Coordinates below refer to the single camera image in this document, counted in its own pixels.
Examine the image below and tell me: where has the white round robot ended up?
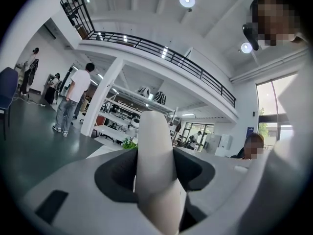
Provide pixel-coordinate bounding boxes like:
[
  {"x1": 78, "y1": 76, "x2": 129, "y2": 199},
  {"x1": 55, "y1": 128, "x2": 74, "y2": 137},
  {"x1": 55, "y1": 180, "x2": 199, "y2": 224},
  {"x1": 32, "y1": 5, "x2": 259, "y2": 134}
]
[{"x1": 127, "y1": 117, "x2": 142, "y2": 133}]

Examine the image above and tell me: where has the black head-worn camera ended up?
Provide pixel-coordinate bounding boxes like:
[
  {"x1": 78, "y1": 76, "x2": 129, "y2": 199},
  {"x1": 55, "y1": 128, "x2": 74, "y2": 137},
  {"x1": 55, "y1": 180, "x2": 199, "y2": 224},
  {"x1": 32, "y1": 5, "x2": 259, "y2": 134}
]
[{"x1": 242, "y1": 23, "x2": 260, "y2": 51}]

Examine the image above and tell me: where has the person's head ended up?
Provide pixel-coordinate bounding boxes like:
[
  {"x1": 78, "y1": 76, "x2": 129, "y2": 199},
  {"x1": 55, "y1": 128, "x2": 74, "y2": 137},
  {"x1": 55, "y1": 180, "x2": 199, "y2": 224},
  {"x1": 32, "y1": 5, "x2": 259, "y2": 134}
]
[{"x1": 249, "y1": 0, "x2": 309, "y2": 47}]

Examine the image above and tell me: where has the white telephone handset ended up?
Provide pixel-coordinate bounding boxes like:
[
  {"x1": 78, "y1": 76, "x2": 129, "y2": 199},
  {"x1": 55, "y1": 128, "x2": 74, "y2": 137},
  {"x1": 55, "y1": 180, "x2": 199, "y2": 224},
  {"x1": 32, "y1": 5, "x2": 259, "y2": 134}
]
[{"x1": 134, "y1": 110, "x2": 183, "y2": 235}]

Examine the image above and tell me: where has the white flower potted plant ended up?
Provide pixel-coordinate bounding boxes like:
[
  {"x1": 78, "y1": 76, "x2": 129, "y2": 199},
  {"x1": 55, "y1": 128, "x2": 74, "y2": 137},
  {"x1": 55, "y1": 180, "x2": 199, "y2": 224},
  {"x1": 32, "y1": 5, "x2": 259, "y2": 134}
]
[{"x1": 121, "y1": 136, "x2": 139, "y2": 150}]

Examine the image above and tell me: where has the white marble table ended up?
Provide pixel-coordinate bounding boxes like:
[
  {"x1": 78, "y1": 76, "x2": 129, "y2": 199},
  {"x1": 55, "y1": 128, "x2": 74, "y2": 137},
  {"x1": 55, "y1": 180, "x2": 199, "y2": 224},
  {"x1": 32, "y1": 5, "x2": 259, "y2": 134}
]
[{"x1": 85, "y1": 145, "x2": 137, "y2": 160}]

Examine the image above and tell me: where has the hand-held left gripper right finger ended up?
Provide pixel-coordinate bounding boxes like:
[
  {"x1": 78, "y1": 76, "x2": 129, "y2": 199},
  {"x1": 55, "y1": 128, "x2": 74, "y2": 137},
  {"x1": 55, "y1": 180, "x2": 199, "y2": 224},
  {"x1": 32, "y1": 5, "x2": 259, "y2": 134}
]
[{"x1": 173, "y1": 147, "x2": 253, "y2": 217}]

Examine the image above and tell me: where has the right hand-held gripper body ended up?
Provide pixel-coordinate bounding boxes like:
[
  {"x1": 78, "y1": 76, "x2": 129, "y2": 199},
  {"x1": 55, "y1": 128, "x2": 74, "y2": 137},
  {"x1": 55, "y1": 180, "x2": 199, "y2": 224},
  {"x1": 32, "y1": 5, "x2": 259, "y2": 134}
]
[{"x1": 241, "y1": 73, "x2": 313, "y2": 233}]

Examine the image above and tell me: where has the large glass window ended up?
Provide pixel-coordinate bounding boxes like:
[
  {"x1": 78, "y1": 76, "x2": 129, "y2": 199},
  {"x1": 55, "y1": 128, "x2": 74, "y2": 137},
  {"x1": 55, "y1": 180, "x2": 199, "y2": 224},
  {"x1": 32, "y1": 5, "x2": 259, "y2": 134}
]
[{"x1": 255, "y1": 77, "x2": 294, "y2": 148}]

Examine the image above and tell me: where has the white cabinet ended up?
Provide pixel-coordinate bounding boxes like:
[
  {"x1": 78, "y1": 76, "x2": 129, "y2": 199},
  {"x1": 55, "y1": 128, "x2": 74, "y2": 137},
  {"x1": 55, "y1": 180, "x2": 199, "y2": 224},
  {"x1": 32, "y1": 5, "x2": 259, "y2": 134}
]
[{"x1": 204, "y1": 133, "x2": 233, "y2": 157}]

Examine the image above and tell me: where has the white shelving unit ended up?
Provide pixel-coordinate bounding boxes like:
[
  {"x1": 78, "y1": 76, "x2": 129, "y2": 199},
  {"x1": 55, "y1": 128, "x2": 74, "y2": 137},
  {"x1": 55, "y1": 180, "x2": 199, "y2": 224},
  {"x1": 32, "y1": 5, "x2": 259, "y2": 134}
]
[{"x1": 92, "y1": 82, "x2": 182, "y2": 148}]

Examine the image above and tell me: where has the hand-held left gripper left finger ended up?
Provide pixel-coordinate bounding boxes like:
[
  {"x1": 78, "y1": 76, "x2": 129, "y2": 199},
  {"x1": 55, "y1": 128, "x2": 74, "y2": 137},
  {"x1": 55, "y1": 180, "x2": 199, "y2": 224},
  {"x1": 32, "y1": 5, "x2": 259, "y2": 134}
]
[{"x1": 22, "y1": 148, "x2": 159, "y2": 235}]

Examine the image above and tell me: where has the black balcony railing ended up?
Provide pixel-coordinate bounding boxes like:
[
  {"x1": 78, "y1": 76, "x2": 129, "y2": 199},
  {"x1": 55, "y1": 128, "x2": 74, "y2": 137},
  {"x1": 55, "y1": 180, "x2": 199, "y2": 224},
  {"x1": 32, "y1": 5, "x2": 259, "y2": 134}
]
[{"x1": 60, "y1": 0, "x2": 237, "y2": 109}]

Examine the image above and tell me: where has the striped helmet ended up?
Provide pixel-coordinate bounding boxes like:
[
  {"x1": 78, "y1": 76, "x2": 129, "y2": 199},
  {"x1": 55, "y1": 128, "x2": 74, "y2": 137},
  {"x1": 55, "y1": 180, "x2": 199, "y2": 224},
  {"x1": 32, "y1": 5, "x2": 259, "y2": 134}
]
[
  {"x1": 137, "y1": 86, "x2": 154, "y2": 100},
  {"x1": 154, "y1": 91, "x2": 167, "y2": 105}
]

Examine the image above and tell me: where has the blue chair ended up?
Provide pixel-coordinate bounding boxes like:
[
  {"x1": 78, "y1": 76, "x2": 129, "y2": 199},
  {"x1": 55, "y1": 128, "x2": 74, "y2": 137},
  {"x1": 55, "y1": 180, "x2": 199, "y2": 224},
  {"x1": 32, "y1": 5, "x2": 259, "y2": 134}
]
[{"x1": 0, "y1": 67, "x2": 20, "y2": 141}]

